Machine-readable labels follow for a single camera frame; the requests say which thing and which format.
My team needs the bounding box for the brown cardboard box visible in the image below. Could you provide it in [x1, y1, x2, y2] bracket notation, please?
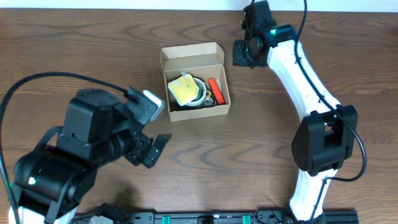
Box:
[160, 42, 231, 121]

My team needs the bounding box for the red stapler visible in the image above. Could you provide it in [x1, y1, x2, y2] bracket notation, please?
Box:
[208, 78, 225, 105]

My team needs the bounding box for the beige masking tape roll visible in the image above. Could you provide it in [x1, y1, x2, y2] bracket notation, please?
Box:
[185, 78, 206, 107]

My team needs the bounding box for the black teardrop tape measure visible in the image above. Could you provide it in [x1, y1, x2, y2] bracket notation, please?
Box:
[202, 90, 216, 108]

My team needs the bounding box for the yellow sticky note pad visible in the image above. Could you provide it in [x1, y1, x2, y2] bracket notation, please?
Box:
[167, 72, 199, 106]

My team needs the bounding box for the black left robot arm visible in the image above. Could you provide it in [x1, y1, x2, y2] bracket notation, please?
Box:
[12, 88, 170, 223]

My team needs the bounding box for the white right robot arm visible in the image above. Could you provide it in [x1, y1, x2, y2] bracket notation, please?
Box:
[233, 1, 358, 223]

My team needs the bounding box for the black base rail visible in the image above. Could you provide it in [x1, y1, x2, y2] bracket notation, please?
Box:
[128, 208, 359, 224]

